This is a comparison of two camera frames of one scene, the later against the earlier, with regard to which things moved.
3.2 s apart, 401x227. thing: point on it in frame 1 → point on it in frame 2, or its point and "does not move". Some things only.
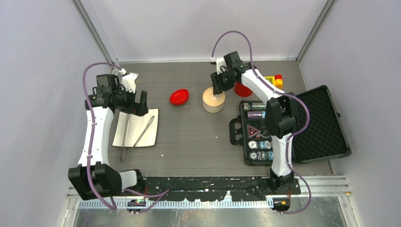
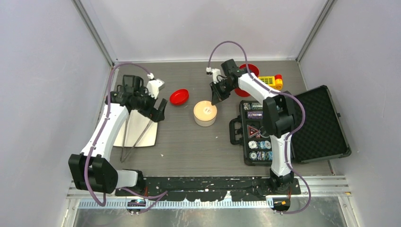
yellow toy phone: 276,80 does not move
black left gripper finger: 140,109 → 159,115
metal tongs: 122,158 does not move
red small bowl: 179,97 does not move
